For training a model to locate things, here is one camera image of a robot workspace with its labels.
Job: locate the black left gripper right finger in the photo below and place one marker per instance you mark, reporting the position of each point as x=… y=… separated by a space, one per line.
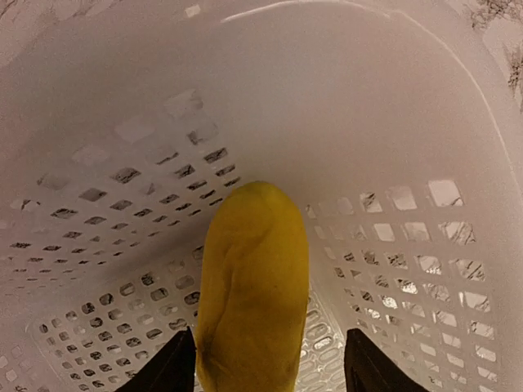
x=368 y=369

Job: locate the white plastic perforated basket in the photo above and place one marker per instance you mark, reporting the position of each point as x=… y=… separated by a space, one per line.
x=394 y=126

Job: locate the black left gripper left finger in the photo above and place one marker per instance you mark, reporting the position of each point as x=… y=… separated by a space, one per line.
x=172 y=369

